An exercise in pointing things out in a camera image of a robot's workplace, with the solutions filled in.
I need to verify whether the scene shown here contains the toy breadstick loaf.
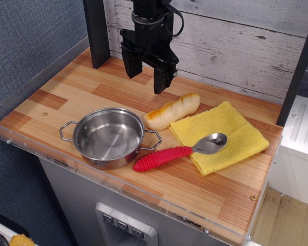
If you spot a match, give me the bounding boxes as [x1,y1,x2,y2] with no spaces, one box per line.
[143,93,200,131]

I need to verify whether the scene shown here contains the dark right vertical post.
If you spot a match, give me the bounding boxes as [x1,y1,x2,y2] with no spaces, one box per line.
[276,35,308,127]

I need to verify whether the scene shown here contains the white side counter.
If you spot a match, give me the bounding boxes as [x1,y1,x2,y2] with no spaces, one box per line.
[268,96,308,204]

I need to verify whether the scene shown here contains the dark left vertical post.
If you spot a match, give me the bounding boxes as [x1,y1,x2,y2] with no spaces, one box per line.
[83,0,110,69]

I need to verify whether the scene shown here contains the red handled metal spoon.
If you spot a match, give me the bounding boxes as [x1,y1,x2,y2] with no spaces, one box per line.
[133,133,227,172]

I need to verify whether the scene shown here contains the grey toy fridge cabinet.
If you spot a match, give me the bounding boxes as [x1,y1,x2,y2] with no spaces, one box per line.
[40,159,224,245]

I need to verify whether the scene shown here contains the stainless steel pot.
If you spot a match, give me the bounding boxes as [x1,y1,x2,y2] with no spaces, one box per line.
[59,108,162,170]

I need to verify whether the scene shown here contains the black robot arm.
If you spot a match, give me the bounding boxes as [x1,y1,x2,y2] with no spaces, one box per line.
[120,1,184,94]

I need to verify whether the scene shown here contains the yellow folded cloth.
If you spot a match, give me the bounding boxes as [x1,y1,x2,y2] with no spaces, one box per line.
[168,100,270,176]

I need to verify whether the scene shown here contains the silver dispenser button panel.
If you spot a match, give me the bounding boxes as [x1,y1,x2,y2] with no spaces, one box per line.
[95,202,159,246]

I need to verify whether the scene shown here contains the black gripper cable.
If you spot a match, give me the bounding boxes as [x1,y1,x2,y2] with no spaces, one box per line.
[163,4,185,38]

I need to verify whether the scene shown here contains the clear acrylic guard rail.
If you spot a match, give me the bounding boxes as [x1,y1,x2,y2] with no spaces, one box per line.
[0,35,252,246]

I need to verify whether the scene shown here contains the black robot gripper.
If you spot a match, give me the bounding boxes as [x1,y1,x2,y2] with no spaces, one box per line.
[120,16,179,94]

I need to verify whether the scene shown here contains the dark vertical post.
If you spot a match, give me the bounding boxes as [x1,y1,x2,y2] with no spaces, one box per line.
[83,0,110,69]
[276,35,308,127]

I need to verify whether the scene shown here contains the yellow toy object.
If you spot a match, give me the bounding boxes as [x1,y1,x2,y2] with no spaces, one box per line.
[9,234,35,246]

